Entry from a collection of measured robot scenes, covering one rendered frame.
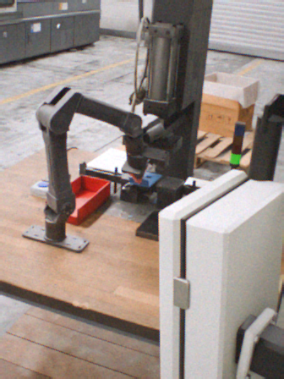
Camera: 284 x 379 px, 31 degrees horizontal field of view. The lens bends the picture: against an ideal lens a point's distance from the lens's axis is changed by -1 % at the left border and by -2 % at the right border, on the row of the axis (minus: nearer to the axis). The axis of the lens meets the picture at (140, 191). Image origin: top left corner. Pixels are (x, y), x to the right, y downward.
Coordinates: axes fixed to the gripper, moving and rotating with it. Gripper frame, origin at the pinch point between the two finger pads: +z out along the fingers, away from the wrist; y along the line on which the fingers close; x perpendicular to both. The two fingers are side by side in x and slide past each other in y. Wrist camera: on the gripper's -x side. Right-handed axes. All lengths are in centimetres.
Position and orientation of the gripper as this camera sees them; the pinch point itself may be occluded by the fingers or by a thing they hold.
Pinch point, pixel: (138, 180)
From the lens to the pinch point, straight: 172.2
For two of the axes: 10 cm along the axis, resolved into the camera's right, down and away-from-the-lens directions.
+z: 0.8, 6.7, 7.4
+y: 3.6, -7.1, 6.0
